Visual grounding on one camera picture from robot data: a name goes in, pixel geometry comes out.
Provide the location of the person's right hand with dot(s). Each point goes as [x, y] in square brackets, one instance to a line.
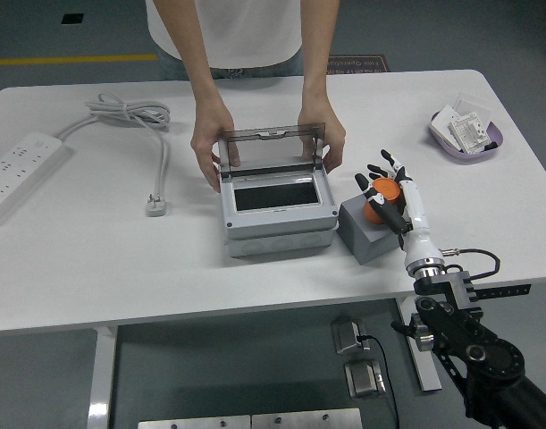
[207, 134]

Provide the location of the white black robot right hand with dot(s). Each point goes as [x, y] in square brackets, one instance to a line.
[417, 223]

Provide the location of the person's left hand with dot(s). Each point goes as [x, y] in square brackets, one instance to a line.
[335, 138]

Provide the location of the orange cylindrical battery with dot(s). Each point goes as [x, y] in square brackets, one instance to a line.
[388, 187]

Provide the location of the smoky transparent box lid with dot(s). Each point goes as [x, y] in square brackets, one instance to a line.
[272, 132]

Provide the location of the person's right forearm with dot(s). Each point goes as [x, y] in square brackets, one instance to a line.
[196, 58]

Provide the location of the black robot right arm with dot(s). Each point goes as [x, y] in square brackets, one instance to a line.
[478, 348]

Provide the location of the person's left forearm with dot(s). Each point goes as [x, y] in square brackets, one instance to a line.
[319, 53]

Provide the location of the grey cube battery holder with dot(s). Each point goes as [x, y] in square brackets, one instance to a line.
[366, 241]

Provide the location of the metal floor socket box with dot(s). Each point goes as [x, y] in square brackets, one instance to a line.
[364, 380]
[346, 339]

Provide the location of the dark floor sign mat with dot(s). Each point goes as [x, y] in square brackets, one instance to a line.
[362, 64]

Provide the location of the purple plastic tray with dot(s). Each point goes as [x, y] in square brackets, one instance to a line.
[471, 157]

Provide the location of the white square plate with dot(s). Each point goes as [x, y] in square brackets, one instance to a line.
[440, 125]

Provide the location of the white socket module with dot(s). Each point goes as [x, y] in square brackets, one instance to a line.
[469, 132]

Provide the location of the small black part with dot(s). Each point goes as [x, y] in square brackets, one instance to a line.
[491, 146]

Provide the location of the person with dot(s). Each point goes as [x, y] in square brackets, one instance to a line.
[241, 31]

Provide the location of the clear square cover plate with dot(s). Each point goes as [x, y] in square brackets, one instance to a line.
[473, 105]

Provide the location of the yellow floor tape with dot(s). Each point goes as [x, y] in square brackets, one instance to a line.
[76, 60]

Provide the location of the black square floor marker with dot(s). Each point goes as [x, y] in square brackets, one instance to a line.
[72, 19]

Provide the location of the white power strip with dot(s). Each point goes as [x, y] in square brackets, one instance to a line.
[13, 174]

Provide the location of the grey plastic enclosure box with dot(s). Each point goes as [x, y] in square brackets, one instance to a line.
[277, 221]

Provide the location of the black perforated bracket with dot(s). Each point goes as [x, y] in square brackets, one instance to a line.
[509, 291]

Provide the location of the metal base plate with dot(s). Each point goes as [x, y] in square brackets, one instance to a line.
[192, 423]
[306, 420]

